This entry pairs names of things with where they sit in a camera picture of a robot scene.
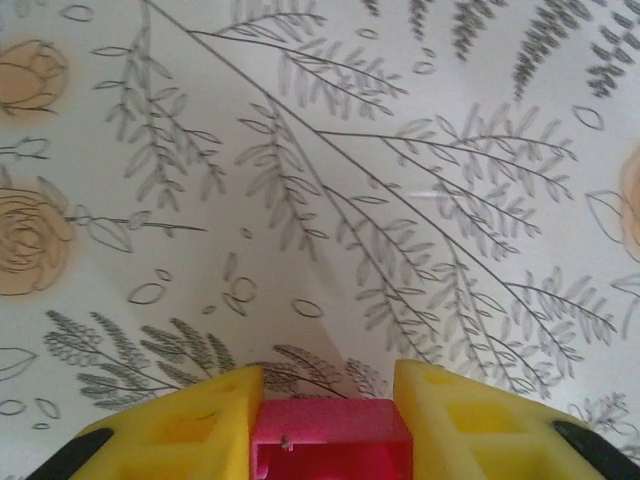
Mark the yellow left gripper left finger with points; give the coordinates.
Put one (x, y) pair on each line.
(165, 430)

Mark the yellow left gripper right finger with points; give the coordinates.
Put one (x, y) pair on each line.
(475, 420)

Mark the pink lego block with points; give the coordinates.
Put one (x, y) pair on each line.
(330, 425)

